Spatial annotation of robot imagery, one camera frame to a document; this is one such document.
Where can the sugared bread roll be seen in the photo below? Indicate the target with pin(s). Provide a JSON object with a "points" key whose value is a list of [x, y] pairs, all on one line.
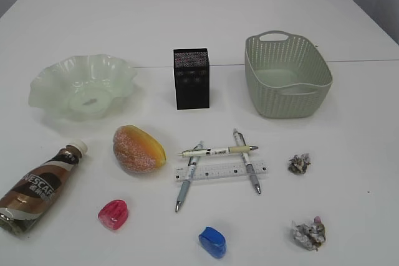
{"points": [[137, 151]]}

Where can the paper ball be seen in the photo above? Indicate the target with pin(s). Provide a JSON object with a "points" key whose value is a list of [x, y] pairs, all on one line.
{"points": [[309, 236], [299, 163]]}

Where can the blue pencil sharpener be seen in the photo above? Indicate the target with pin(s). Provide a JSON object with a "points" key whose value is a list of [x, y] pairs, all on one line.
{"points": [[213, 242]]}

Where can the pink pencil sharpener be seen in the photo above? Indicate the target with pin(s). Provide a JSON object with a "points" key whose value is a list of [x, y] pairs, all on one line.
{"points": [[114, 214]]}

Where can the brown Nescafe coffee bottle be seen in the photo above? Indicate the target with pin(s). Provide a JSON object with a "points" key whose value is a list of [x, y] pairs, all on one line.
{"points": [[32, 196]]}

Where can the cream barrel pen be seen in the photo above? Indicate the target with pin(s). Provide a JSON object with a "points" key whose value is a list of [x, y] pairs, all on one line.
{"points": [[217, 151]]}

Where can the left blue-grey pen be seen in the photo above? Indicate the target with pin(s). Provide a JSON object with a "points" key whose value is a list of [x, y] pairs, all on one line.
{"points": [[186, 182]]}

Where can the right white-grey pen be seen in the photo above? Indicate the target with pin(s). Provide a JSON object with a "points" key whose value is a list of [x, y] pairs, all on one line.
{"points": [[240, 141]]}

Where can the black mesh pen holder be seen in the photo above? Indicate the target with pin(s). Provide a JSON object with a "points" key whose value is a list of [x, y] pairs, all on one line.
{"points": [[191, 74]]}

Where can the green plastic woven basket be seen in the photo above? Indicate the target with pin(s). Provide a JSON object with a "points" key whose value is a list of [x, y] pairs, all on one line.
{"points": [[286, 78]]}

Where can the green wavy glass plate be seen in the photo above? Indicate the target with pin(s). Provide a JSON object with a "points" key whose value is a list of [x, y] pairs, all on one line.
{"points": [[83, 87]]}

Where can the clear plastic ruler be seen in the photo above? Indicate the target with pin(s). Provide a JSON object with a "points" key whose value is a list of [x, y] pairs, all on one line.
{"points": [[212, 171]]}

